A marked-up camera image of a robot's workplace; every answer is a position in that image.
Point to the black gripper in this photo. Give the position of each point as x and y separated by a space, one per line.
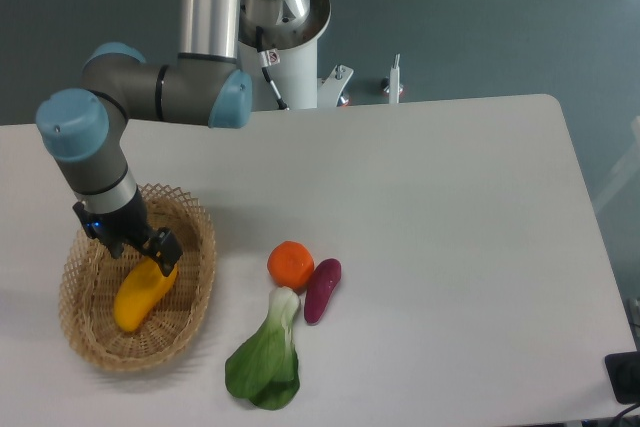
128 226

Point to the yellow mango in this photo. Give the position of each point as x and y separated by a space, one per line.
142 289

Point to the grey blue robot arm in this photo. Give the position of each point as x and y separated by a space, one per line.
234 56

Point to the woven wicker basket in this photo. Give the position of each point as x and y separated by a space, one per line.
91 278

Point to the orange fruit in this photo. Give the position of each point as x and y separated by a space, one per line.
291 265

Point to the green bok choy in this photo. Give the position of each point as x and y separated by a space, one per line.
264 370

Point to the purple sweet potato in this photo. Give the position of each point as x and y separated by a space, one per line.
321 286

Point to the black device at table edge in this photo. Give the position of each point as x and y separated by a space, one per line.
623 373

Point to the white bracket with red foot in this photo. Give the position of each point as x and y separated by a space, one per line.
391 85

